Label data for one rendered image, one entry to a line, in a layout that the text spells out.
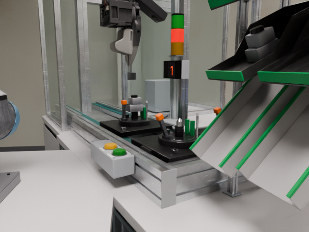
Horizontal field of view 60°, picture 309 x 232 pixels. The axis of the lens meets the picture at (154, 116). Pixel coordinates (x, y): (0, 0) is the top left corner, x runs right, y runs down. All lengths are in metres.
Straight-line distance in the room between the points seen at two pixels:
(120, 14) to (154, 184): 0.43
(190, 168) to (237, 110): 0.20
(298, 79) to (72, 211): 0.59
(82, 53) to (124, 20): 1.15
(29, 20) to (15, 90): 0.92
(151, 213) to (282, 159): 0.33
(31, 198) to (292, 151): 0.67
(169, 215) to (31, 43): 3.49
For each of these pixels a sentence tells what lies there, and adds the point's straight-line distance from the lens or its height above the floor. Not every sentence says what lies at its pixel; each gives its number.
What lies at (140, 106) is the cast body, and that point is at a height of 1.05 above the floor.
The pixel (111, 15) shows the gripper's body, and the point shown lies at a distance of 0.67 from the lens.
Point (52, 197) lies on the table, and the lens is 0.83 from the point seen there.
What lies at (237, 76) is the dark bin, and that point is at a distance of 0.57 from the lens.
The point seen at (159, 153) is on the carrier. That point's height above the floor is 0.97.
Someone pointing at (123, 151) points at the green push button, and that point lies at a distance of 0.80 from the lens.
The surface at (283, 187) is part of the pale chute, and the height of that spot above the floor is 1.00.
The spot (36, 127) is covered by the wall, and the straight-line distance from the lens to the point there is 4.05.
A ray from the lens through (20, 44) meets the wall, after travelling 4.01.
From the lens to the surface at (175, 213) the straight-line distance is 0.71.
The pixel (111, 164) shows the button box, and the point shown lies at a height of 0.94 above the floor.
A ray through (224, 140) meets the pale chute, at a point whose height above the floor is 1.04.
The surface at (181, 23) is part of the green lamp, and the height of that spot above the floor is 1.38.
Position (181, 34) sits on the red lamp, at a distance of 1.08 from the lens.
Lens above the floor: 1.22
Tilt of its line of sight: 11 degrees down
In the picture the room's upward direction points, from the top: straight up
